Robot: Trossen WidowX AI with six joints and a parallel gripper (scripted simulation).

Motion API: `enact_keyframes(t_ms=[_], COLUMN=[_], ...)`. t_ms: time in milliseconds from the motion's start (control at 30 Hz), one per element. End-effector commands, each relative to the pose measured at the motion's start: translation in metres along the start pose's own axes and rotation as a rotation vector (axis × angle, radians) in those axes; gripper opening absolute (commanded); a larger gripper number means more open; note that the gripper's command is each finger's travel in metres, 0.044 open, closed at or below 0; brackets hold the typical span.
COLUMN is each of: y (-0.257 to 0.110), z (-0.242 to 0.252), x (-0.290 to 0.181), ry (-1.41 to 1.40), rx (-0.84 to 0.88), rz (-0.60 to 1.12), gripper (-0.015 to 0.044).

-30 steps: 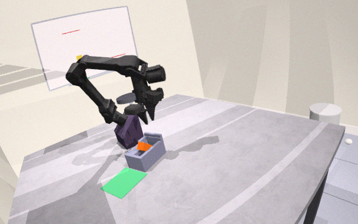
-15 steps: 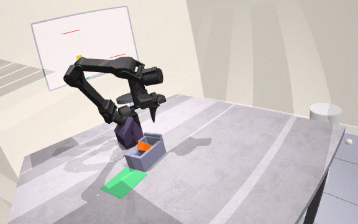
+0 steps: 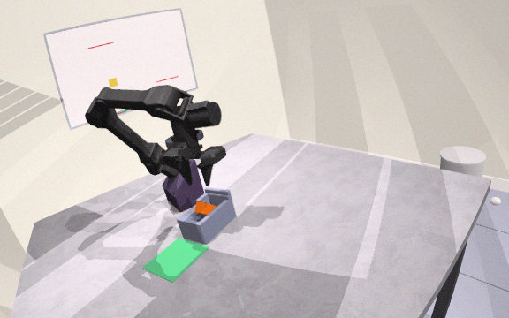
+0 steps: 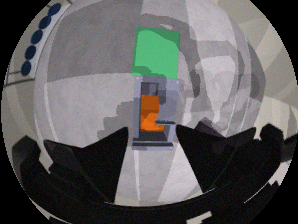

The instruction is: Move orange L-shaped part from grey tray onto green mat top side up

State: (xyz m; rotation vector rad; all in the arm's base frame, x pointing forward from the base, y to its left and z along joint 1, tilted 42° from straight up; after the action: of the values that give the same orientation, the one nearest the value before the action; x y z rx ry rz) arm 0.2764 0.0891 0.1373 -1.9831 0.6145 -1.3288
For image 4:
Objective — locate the orange l-shaped part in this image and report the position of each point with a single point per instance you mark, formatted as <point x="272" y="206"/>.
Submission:
<point x="149" y="112"/>

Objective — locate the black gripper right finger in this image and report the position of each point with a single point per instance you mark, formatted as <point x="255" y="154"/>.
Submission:
<point x="208" y="154"/>

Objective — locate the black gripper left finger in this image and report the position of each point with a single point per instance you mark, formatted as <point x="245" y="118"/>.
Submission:
<point x="100" y="163"/>

